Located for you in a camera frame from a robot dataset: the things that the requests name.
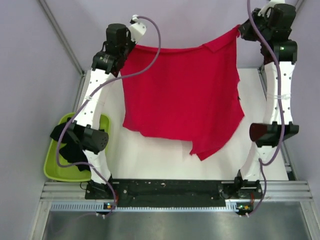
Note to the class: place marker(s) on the green plastic bin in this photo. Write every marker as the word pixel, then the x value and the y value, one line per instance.
pixel 73 173

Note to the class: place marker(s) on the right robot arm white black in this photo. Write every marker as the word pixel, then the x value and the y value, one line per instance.
pixel 277 124

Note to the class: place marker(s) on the aluminium frame post left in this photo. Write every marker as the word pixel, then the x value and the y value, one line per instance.
pixel 60 36

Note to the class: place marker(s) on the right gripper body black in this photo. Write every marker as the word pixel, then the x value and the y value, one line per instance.
pixel 249 32

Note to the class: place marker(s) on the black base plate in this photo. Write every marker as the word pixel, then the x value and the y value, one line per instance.
pixel 170 193

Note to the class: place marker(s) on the aluminium frame post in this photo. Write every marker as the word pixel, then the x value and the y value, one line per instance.
pixel 296 10
pixel 60 36

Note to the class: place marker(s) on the aluminium frame post right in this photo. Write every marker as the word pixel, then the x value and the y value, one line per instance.
pixel 296 10

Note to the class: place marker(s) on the red t shirt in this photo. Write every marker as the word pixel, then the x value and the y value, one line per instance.
pixel 186 94

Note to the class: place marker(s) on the aluminium side rail right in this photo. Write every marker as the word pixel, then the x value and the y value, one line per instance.
pixel 284 151

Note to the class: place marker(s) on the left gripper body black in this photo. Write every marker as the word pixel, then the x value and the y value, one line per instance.
pixel 127 47

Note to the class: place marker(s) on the black t shirt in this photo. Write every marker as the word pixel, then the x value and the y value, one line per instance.
pixel 71 152

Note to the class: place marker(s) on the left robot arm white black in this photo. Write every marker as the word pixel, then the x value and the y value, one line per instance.
pixel 106 65

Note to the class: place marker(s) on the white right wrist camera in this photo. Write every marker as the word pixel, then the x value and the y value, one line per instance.
pixel 270 4

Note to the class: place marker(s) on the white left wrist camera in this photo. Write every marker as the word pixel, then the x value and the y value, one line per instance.
pixel 137 29

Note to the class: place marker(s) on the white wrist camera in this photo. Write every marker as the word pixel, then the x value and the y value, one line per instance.
pixel 270 4
pixel 137 29

